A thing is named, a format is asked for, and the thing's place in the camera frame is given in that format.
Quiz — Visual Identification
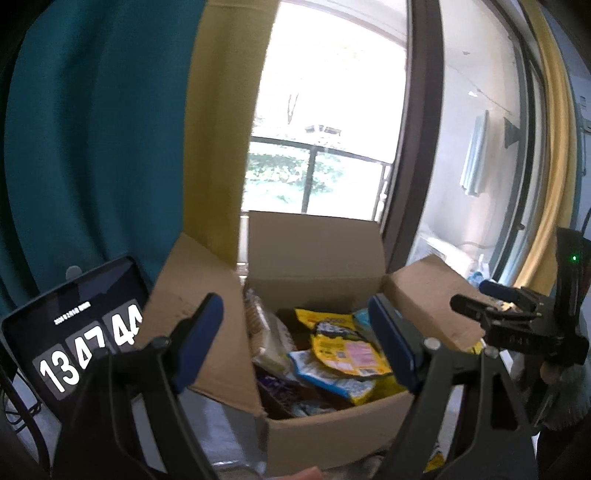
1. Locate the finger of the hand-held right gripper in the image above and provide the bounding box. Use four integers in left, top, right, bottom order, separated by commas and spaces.
478, 279, 525, 303
450, 294, 497, 325

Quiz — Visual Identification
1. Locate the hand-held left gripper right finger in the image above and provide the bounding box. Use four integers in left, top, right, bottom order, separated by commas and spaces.
368, 294, 539, 480

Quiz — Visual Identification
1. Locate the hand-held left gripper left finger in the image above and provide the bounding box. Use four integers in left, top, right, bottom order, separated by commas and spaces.
51, 292, 226, 480

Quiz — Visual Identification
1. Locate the cardboard box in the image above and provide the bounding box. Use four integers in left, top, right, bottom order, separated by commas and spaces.
139, 210, 499, 476

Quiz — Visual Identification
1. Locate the person's right forearm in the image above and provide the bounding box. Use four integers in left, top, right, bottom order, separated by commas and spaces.
531, 360, 591, 431

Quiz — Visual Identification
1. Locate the person's left hand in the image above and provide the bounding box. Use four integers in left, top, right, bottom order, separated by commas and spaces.
277, 466, 324, 480

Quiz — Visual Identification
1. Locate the yellow snack packet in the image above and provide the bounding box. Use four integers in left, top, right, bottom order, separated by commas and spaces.
295, 308, 393, 380

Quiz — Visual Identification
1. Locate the clear bread package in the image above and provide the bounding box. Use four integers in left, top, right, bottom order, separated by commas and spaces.
244, 290, 297, 376

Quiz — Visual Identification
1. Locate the purple snack packet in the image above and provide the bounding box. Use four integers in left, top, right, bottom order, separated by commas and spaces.
257, 373, 298, 418

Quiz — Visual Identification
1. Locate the black tablet clock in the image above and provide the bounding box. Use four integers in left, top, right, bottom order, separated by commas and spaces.
0, 255, 151, 411

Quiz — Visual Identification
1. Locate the hanging pale shirt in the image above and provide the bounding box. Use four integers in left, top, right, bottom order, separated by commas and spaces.
461, 110, 490, 198

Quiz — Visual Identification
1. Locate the yellow curtain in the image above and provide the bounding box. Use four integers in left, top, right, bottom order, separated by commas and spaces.
185, 0, 283, 273
512, 0, 580, 288

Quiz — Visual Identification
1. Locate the black balcony railing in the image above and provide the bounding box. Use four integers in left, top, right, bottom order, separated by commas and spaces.
246, 135, 394, 219

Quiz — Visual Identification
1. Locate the teal curtain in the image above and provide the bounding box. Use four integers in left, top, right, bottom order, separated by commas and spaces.
0, 0, 208, 319

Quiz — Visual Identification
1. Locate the thin black door frame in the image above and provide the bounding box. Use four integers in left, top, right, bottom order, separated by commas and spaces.
489, 0, 548, 280

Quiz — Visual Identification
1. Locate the black cable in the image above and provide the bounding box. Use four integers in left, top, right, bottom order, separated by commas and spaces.
0, 355, 49, 467

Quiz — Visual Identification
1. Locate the white wall air conditioner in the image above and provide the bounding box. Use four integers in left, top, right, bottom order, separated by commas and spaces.
577, 90, 591, 136

